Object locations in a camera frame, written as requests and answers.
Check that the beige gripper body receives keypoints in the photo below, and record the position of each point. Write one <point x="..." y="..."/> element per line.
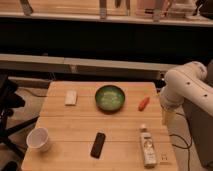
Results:
<point x="167" y="116"/>

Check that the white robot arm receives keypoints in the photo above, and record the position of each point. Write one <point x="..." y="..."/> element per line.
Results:
<point x="185" y="82"/>

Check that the white sponge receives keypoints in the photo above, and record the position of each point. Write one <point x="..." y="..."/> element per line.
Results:
<point x="71" y="98"/>

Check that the orange carrot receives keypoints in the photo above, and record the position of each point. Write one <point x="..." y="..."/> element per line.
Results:
<point x="143" y="103"/>

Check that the white bottle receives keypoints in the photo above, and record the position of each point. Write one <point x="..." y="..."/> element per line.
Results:
<point x="147" y="145"/>

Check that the green bowl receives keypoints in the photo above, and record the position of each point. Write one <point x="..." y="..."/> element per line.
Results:
<point x="110" y="98"/>

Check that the white paper cup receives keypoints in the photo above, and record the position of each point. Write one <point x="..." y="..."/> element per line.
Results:
<point x="38" y="139"/>

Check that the black office chair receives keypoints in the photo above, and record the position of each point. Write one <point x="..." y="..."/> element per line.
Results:
<point x="8" y="101"/>

